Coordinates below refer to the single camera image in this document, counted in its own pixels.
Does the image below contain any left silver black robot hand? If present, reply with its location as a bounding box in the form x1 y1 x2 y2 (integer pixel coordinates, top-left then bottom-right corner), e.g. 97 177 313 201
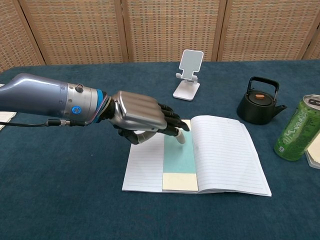
109 90 191 145

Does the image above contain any cream teal bookmark pink tassel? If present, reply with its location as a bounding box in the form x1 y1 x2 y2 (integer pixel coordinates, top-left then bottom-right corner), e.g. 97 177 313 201
161 119 199 194

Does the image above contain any white folding phone stand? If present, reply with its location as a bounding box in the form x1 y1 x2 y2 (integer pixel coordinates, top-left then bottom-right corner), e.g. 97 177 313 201
172 49 204 102

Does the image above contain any woven rattan folding screen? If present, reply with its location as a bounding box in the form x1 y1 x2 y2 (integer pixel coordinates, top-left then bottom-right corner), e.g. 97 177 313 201
0 0 320 74

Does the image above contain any open white lined notebook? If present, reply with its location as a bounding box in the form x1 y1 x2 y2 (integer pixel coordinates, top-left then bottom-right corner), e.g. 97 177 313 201
121 114 273 198

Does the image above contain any dark blue table cloth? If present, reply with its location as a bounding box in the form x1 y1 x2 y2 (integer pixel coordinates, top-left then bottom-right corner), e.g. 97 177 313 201
0 59 320 240

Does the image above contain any lined paper notebook stack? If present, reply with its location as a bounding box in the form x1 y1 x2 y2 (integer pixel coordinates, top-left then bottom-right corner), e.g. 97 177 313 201
0 83 18 131

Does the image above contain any green drink can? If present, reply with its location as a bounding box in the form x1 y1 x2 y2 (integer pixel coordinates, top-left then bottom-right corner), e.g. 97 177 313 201
273 94 320 162

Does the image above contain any white object right edge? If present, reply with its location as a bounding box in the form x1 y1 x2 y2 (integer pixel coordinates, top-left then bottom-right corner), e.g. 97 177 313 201
304 132 320 169

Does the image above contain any black arm cable with plug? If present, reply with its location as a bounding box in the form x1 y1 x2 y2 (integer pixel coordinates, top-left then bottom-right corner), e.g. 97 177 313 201
0 119 87 127

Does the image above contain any black teapot with handle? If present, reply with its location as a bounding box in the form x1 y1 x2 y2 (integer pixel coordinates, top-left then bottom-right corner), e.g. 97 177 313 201
236 76 288 125

